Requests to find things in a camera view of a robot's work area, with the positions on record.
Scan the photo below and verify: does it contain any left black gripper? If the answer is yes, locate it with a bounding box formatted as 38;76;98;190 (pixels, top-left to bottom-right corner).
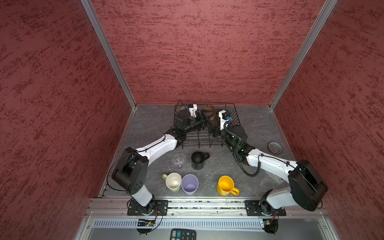
183;109;216;134

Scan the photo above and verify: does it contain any olive green glass cup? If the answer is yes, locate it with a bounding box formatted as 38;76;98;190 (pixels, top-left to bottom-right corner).
203;106;218;125

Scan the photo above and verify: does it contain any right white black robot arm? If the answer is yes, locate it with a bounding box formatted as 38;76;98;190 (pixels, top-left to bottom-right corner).
220;120;329;216

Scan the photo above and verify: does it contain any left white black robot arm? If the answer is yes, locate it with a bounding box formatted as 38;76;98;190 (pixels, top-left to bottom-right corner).
111;105;215;215

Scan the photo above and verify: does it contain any black mug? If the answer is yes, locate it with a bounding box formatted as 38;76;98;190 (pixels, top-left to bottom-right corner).
191;152;210;171

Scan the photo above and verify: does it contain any clear glass cup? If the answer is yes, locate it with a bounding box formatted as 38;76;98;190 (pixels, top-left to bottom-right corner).
172;154;187;169

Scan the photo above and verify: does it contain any yellow mug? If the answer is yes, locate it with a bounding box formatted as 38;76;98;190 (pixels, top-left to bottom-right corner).
217;176;240;197

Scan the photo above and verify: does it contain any lilac plastic cup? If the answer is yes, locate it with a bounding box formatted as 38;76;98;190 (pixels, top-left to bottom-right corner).
181;174;199;196

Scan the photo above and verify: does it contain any cream light green mug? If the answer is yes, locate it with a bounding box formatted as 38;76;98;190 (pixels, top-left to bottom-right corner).
162;173;182;192

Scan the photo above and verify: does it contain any black calculator remote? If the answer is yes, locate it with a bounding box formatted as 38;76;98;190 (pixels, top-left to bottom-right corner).
170;229;197;240

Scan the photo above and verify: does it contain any black wire dish rack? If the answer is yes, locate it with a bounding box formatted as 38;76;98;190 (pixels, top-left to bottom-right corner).
173;101;241;148

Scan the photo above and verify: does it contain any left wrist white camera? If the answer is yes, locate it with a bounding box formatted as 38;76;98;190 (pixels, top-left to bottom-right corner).
188;104;198;118

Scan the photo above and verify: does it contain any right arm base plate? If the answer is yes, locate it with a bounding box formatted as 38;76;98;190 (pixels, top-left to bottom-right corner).
244;200;287;217

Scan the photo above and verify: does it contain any aluminium rail frame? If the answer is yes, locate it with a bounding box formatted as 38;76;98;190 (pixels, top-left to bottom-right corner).
76;198;339;240

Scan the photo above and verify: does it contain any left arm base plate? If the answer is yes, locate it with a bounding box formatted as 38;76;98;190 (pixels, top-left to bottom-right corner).
127;200;169;216

